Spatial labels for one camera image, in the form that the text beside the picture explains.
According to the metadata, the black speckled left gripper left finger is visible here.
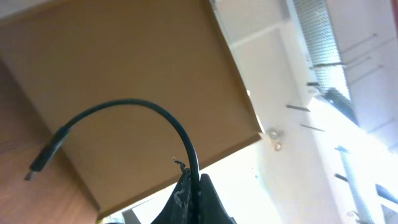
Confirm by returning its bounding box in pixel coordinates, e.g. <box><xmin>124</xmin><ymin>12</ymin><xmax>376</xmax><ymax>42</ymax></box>
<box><xmin>152</xmin><ymin>158</ymin><xmax>192</xmax><ymax>224</ymax></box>

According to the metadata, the black usb cable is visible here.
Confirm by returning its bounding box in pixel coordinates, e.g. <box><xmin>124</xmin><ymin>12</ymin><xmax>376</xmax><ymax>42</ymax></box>
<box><xmin>24</xmin><ymin>98</ymin><xmax>200</xmax><ymax>224</ymax></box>

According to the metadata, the tan side panel board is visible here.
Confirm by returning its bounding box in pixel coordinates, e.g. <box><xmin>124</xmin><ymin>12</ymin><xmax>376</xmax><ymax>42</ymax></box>
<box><xmin>1</xmin><ymin>0</ymin><xmax>261</xmax><ymax>217</ymax></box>

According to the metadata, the black speckled left gripper right finger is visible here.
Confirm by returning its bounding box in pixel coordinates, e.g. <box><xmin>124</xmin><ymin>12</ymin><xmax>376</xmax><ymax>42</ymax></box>
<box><xmin>200</xmin><ymin>174</ymin><xmax>236</xmax><ymax>224</ymax></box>

